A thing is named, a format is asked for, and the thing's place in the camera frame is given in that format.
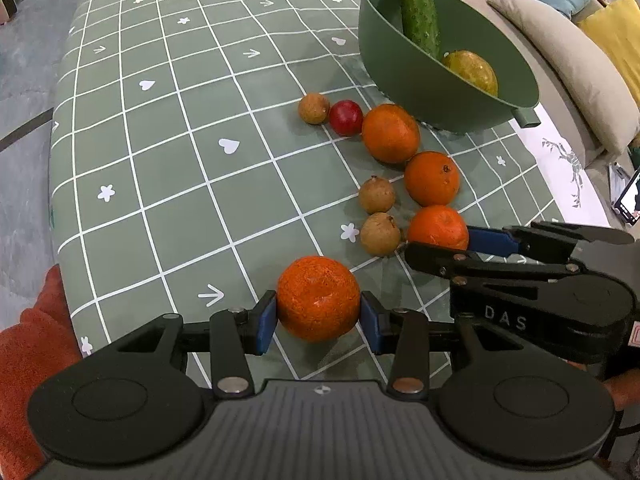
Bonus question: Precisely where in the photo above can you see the brown longan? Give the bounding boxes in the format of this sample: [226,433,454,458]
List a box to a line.
[297,92,331,125]
[360,212,401,257]
[358,176,396,214]

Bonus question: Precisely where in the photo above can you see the small orange tangerine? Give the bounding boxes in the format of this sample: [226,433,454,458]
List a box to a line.
[407,205,470,250]

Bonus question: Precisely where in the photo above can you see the pink small heater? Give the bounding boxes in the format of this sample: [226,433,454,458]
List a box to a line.
[0,0,17,25]

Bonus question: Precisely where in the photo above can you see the beige cushion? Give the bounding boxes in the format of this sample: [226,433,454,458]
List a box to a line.
[487,0,639,156]

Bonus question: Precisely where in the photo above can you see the yellow-green passion fruit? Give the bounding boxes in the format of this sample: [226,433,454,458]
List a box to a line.
[442,50,499,96]

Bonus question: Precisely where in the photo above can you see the beige sofa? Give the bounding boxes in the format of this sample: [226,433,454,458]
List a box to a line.
[462,0,631,229]

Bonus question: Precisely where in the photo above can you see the white floral cloth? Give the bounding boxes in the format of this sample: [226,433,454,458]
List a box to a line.
[510,119,610,228]

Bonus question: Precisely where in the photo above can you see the large orange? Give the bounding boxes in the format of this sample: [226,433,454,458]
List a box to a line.
[361,103,420,165]
[277,256,360,344]

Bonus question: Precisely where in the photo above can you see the green colander bowl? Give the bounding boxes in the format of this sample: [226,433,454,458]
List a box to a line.
[358,0,540,133]

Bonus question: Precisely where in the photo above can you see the yellow cushion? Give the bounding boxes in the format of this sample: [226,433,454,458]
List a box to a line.
[577,0,640,104]

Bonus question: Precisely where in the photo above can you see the green grid tablecloth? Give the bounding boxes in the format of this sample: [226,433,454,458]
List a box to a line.
[48,0,566,391]

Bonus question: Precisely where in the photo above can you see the red cherry tomato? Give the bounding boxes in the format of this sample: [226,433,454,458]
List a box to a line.
[329,100,363,136]

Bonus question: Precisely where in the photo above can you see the orange red sleeve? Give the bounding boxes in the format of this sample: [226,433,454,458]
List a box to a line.
[0,266,81,479]

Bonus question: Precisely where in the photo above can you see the green cucumber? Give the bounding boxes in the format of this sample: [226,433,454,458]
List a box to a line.
[400,0,440,58]

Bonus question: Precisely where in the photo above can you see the smartphone on sofa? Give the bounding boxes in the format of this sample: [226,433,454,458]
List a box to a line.
[608,162,639,226]

